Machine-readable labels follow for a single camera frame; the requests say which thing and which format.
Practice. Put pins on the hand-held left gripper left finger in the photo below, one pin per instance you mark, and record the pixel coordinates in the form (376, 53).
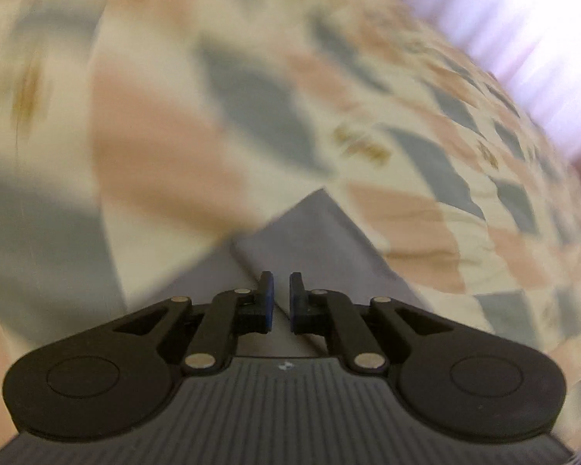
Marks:
(268, 300)

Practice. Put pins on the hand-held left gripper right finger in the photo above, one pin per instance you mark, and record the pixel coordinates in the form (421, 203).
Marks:
(295, 302)

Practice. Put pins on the grey t-shirt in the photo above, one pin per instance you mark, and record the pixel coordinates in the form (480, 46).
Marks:
(314, 232)

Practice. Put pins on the diamond patterned quilt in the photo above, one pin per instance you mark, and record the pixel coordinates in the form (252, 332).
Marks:
(174, 131)

